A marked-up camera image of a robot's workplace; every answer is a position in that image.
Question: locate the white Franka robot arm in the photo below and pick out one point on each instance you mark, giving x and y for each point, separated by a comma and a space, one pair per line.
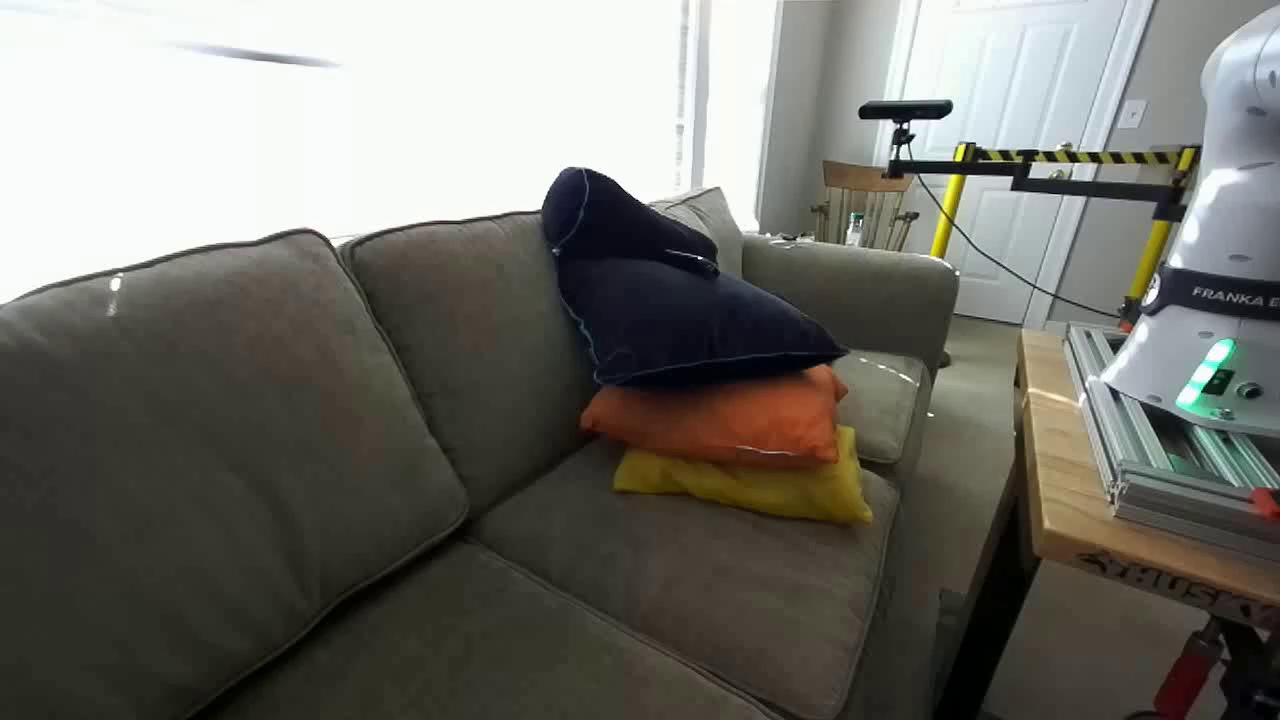
1224, 227

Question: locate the navy pillow teal piping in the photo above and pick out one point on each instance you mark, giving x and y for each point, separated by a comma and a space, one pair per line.
693, 324

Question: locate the orange pillow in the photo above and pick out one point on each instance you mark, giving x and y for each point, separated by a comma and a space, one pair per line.
727, 422

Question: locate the yellow pillow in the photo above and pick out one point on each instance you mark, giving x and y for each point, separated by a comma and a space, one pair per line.
786, 488

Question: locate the grey-green fabric sofa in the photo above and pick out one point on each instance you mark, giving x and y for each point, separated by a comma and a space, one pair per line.
335, 534

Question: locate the small grey throw cushion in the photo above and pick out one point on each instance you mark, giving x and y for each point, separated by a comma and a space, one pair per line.
702, 222

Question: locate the dark blue folded cloth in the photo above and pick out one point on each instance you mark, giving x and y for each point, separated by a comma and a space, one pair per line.
603, 214

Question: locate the wooden chair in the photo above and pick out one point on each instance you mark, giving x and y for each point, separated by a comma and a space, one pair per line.
863, 201

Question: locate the bright window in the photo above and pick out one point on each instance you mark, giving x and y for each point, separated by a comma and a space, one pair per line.
335, 120

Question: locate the wooden table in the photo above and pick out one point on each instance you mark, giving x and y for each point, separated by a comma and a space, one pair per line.
1064, 494

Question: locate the white panel door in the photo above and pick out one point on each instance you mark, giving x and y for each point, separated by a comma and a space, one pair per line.
1025, 80

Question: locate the red clamp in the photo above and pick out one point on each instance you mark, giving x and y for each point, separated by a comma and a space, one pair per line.
1184, 673

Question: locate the black stereo camera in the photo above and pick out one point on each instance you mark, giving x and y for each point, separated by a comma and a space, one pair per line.
904, 110

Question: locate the yellow black camera stand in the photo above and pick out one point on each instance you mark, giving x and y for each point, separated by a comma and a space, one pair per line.
1055, 161

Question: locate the white light switch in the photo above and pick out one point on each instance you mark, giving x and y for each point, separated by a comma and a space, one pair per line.
1135, 114

